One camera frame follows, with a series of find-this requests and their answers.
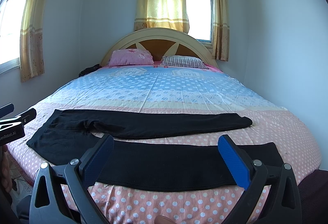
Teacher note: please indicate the black pants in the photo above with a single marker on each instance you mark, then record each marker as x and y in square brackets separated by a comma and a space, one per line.
[136, 161]

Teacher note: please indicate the polka dot bed sheet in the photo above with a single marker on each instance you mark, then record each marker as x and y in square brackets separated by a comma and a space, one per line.
[173, 90]

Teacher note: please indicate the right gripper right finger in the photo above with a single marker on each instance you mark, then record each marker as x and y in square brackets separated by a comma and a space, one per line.
[283, 203]

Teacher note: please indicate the cream wooden headboard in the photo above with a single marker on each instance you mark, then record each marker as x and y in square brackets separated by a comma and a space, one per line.
[162, 42]

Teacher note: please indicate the black item beside bed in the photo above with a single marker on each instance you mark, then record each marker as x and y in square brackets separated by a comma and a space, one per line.
[89, 70]

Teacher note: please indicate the person's left hand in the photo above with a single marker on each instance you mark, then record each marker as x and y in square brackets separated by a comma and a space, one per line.
[6, 179]

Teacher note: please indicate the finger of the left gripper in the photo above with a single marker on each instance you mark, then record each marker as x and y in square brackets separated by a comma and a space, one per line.
[27, 116]
[7, 109]

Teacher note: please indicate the yellow left curtain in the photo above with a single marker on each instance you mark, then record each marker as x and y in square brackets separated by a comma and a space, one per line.
[31, 40]

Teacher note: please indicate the pink pillow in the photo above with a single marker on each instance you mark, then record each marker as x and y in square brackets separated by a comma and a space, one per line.
[130, 57]

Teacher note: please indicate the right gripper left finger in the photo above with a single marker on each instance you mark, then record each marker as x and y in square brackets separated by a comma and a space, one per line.
[48, 203]

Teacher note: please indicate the striped pillow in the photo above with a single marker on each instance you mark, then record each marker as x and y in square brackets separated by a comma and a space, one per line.
[183, 61]

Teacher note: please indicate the side window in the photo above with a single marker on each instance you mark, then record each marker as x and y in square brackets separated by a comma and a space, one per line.
[11, 18]

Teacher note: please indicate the yellow right curtain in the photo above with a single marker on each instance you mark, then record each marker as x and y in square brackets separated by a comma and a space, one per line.
[220, 30]

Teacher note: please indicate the back window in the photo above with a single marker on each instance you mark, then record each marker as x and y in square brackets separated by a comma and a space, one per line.
[200, 16]

